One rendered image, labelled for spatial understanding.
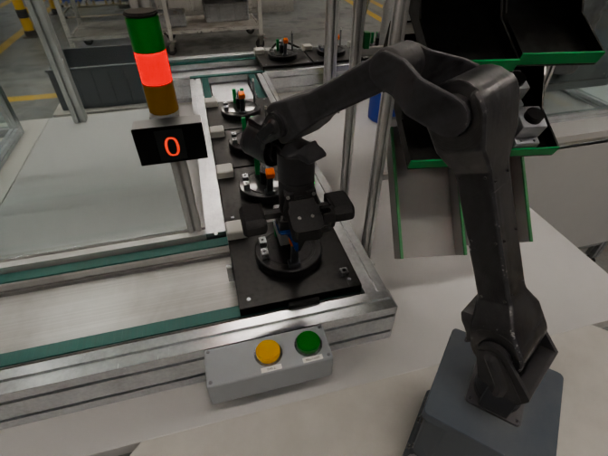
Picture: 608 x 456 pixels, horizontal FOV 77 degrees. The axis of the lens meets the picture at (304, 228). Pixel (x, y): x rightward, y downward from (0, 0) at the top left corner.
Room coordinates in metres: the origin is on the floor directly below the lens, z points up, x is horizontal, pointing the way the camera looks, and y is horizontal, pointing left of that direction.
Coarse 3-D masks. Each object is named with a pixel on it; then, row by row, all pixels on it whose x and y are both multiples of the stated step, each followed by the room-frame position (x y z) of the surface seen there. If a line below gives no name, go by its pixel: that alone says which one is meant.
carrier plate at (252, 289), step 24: (240, 240) 0.63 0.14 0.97; (336, 240) 0.63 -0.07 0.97; (240, 264) 0.56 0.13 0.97; (336, 264) 0.56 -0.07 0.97; (240, 288) 0.49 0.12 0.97; (264, 288) 0.49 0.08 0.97; (288, 288) 0.49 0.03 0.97; (312, 288) 0.49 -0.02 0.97; (336, 288) 0.49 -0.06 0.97; (360, 288) 0.50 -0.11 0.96; (240, 312) 0.44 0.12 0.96
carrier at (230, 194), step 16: (256, 160) 0.87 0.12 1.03; (224, 176) 0.88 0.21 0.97; (240, 176) 0.89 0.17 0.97; (256, 176) 0.86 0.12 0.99; (224, 192) 0.81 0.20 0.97; (240, 192) 0.81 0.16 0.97; (256, 192) 0.79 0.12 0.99; (272, 192) 0.78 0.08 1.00; (224, 208) 0.75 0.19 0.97; (272, 208) 0.75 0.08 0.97
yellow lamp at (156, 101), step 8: (144, 88) 0.64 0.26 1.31; (152, 88) 0.63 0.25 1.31; (160, 88) 0.63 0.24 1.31; (168, 88) 0.64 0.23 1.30; (152, 96) 0.63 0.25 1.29; (160, 96) 0.63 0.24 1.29; (168, 96) 0.64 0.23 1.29; (152, 104) 0.63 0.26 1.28; (160, 104) 0.63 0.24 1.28; (168, 104) 0.63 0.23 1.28; (176, 104) 0.65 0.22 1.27; (152, 112) 0.63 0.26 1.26; (160, 112) 0.63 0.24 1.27; (168, 112) 0.63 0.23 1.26
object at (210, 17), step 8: (208, 0) 6.17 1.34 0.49; (216, 0) 6.20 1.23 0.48; (224, 0) 6.24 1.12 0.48; (232, 0) 6.26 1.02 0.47; (240, 0) 6.29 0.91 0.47; (208, 8) 5.81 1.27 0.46; (216, 8) 5.84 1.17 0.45; (224, 8) 5.86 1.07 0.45; (232, 8) 5.89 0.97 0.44; (240, 8) 5.92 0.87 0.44; (248, 8) 5.96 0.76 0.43; (208, 16) 5.81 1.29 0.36; (216, 16) 5.83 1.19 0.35; (224, 16) 5.86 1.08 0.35; (232, 16) 5.89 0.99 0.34; (240, 16) 5.92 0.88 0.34; (248, 16) 5.94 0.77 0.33
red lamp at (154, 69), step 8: (136, 56) 0.63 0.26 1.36; (144, 56) 0.63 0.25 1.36; (152, 56) 0.63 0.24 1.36; (160, 56) 0.64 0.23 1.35; (144, 64) 0.63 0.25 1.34; (152, 64) 0.63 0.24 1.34; (160, 64) 0.64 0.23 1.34; (168, 64) 0.65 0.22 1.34; (144, 72) 0.63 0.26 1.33; (152, 72) 0.63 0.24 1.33; (160, 72) 0.63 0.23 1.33; (168, 72) 0.65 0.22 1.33; (144, 80) 0.63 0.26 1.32; (152, 80) 0.63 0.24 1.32; (160, 80) 0.63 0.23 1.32; (168, 80) 0.64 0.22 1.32
